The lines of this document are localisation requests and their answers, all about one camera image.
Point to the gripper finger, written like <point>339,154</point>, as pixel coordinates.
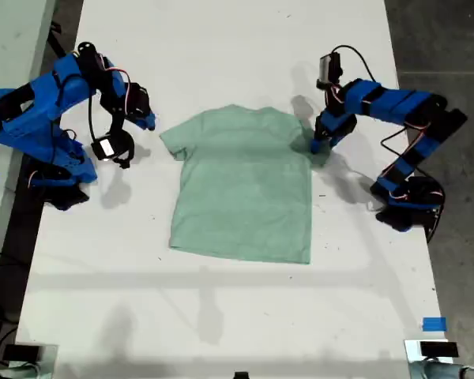
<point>328,143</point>
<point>316,147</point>
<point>139,122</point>
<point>151,121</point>

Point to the pale green T-shirt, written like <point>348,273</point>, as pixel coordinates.
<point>241,189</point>

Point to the blue and black arm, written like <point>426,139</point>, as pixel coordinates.
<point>395,102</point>
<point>43,106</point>

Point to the black metal bar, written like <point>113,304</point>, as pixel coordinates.
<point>61,43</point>

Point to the pale side table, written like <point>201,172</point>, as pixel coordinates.
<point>8,35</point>

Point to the blue tape square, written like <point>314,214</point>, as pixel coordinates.
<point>434,324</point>

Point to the small black box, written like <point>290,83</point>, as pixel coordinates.
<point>21,352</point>
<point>438,349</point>

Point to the small black round object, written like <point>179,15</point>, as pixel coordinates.
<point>241,376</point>

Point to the camera black stalk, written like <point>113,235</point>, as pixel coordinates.
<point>116,122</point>
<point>333,94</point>

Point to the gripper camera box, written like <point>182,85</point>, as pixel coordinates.
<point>328,69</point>
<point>110,149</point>

